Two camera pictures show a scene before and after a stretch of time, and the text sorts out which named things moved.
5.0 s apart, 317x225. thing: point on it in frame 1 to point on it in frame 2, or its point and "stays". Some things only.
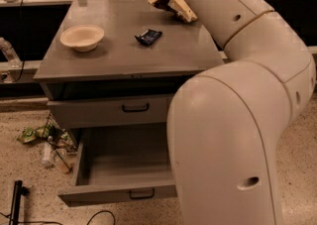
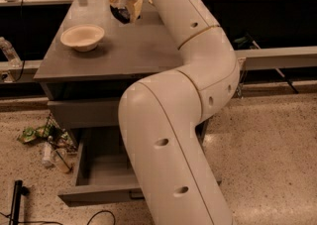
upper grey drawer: [75, 113] stays
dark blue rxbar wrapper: [148, 37] to [121, 13]
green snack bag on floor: [41, 132] stays
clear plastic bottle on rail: [13, 58] stays
